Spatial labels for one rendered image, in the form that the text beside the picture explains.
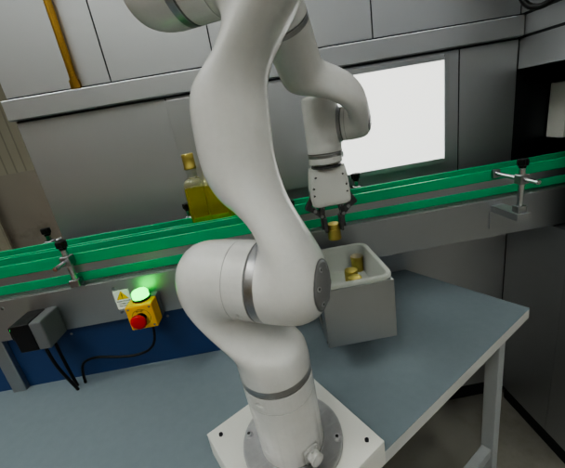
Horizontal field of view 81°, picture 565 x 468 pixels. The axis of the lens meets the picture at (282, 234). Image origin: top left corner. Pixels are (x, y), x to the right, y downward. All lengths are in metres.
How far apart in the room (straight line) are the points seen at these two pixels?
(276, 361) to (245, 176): 0.28
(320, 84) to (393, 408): 0.70
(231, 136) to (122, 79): 0.85
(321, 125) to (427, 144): 0.56
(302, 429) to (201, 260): 0.33
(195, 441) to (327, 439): 0.31
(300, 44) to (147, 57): 0.65
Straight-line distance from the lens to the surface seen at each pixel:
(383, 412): 0.85
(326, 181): 0.83
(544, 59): 1.38
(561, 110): 1.50
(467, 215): 1.18
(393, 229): 1.08
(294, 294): 0.41
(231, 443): 0.78
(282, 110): 1.13
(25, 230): 3.92
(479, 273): 1.57
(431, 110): 1.27
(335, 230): 0.88
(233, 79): 0.41
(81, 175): 1.30
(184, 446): 0.89
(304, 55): 0.68
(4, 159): 3.88
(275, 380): 0.54
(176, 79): 1.16
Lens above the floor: 1.39
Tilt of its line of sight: 19 degrees down
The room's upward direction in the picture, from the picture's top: 10 degrees counter-clockwise
